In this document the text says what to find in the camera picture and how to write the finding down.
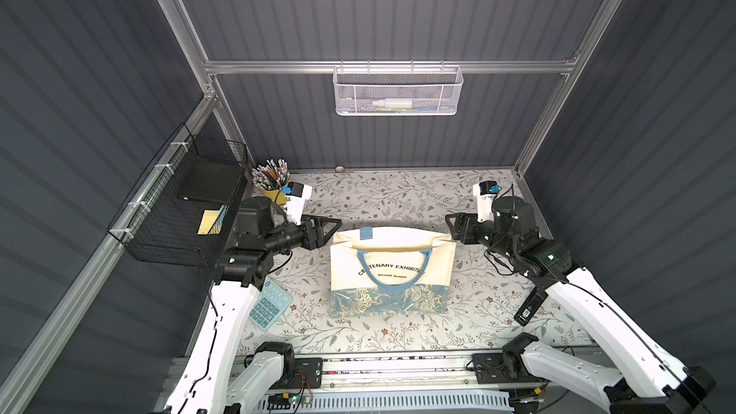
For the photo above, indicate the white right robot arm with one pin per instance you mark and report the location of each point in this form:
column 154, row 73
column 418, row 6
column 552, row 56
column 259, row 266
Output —
column 643, row 377

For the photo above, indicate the black wire side basket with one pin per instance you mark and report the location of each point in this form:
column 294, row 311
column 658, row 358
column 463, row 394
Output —
column 155, row 226

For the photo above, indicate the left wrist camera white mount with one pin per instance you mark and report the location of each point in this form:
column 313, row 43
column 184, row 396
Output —
column 296, row 196

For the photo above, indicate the yellow sticky note pad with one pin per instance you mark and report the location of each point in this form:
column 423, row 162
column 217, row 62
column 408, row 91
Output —
column 210, row 223

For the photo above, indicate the white bottle in basket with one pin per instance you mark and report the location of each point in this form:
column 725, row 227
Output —
column 393, row 104

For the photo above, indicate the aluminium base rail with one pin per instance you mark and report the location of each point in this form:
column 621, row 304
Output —
column 404, row 371

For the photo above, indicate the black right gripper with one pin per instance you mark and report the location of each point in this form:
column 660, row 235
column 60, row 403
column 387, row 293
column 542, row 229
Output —
column 471, row 229

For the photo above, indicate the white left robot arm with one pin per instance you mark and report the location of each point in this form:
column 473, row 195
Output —
column 263, row 231

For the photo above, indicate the black handheld scanner device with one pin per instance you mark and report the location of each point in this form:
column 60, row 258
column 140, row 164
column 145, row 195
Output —
column 530, row 306

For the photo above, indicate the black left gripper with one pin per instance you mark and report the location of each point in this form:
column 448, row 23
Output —
column 308, row 232

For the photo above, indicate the white perforated cable duct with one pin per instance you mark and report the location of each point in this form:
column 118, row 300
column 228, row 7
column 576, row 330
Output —
column 408, row 401

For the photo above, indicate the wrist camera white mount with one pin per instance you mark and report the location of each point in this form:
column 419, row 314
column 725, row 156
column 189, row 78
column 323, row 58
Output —
column 485, row 193
column 296, row 196

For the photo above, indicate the teal desk calculator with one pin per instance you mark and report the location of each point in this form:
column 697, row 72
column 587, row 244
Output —
column 273, row 302

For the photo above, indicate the bundle of pencils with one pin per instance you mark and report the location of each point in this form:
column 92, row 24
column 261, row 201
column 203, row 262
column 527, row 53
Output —
column 272, row 176

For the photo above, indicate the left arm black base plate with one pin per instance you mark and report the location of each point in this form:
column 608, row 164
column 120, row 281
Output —
column 307, row 373

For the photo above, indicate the white wire wall basket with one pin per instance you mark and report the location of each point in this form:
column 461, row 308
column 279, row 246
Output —
column 434, row 89

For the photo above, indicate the yellow pencil cup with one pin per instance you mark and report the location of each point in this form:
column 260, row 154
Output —
column 279, row 196

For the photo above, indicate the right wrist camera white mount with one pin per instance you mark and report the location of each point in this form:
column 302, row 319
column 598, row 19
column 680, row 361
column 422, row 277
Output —
column 485, row 193

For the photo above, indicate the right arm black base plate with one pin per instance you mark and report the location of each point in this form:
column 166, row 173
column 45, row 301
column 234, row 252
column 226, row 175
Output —
column 491, row 368

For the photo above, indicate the black notebook in basket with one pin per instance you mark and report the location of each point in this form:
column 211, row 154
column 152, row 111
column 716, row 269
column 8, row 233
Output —
column 210, row 181

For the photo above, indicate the cream canvas tote bag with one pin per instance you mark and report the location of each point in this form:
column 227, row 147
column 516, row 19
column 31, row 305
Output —
column 390, row 271

